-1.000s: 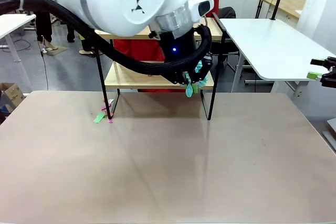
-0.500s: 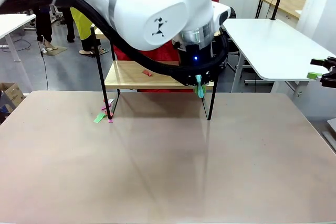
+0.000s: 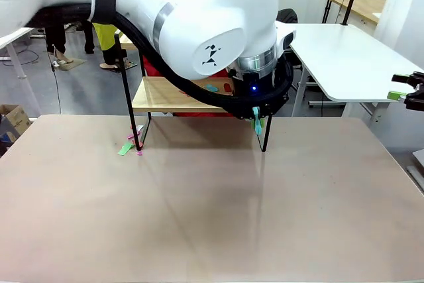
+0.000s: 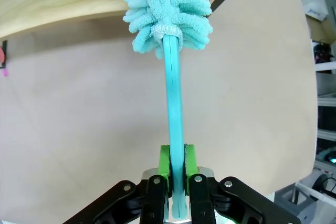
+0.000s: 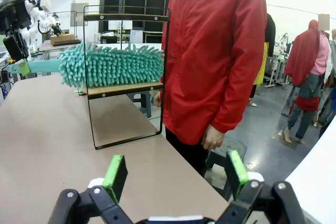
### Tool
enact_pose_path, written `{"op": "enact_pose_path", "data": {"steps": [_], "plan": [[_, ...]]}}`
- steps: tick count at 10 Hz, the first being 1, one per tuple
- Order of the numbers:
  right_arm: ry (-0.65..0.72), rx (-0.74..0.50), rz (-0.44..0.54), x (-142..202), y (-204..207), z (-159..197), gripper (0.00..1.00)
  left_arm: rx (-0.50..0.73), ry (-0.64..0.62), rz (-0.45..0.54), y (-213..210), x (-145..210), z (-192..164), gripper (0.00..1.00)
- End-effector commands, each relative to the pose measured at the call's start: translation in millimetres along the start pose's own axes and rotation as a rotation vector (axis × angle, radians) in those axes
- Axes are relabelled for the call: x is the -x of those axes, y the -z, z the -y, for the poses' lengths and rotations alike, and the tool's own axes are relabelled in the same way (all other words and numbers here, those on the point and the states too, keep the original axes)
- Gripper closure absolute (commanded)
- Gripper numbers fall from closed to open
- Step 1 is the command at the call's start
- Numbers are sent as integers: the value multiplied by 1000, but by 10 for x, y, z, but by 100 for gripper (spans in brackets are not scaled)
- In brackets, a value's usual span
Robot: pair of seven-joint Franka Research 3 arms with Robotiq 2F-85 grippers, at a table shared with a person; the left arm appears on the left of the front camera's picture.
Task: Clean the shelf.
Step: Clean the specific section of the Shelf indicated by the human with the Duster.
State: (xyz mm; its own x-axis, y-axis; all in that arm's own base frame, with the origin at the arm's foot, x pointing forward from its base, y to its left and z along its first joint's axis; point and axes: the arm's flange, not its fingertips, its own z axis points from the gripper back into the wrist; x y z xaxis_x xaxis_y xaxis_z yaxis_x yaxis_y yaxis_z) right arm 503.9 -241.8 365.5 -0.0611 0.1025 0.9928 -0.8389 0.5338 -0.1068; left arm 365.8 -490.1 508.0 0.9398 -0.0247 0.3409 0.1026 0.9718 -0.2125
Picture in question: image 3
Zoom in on cardboard box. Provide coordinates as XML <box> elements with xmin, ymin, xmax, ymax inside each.
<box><xmin>0</xmin><ymin>103</ymin><xmax>32</xmax><ymax>143</ymax></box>

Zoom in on large white table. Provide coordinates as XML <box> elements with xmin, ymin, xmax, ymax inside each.
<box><xmin>281</xmin><ymin>23</ymin><xmax>424</xmax><ymax>127</ymax></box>

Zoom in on person in dark clothes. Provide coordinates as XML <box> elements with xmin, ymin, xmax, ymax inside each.
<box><xmin>44</xmin><ymin>23</ymin><xmax>76</xmax><ymax>65</ymax></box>

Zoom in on olive floor mat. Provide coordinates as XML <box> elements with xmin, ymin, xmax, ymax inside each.
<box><xmin>54</xmin><ymin>58</ymin><xmax>87</xmax><ymax>72</ymax></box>

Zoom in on black frame wooden two-tier shelf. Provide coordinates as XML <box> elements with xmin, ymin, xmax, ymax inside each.
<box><xmin>114</xmin><ymin>32</ymin><xmax>286</xmax><ymax>153</ymax></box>

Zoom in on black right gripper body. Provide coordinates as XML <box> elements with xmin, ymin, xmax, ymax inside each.
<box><xmin>404</xmin><ymin>70</ymin><xmax>424</xmax><ymax>112</ymax></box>

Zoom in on small white table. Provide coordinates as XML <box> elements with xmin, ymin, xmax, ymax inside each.
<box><xmin>0</xmin><ymin>27</ymin><xmax>43</xmax><ymax>117</ymax></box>

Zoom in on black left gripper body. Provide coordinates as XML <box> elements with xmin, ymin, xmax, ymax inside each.
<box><xmin>230</xmin><ymin>66</ymin><xmax>282</xmax><ymax>120</ymax></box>

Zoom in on black chair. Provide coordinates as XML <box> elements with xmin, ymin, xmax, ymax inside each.
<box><xmin>276</xmin><ymin>8</ymin><xmax>311</xmax><ymax>98</ymax></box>

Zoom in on thin black hanging cable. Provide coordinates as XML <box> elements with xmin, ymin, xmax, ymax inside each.
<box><xmin>48</xmin><ymin>44</ymin><xmax>62</xmax><ymax>115</ymax></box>

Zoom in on person in yellow apron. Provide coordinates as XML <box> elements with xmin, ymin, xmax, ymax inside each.
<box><xmin>81</xmin><ymin>23</ymin><xmax>130</xmax><ymax>72</ymax></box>

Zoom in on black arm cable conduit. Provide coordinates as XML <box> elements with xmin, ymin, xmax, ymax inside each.
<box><xmin>25</xmin><ymin>3</ymin><xmax>295</xmax><ymax>121</ymax></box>

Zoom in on teal chenille duster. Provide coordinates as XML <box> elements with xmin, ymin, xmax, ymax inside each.
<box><xmin>250</xmin><ymin>106</ymin><xmax>266</xmax><ymax>137</ymax></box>

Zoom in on wooden top table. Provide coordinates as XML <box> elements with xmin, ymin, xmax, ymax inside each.
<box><xmin>327</xmin><ymin>0</ymin><xmax>387</xmax><ymax>25</ymax></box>

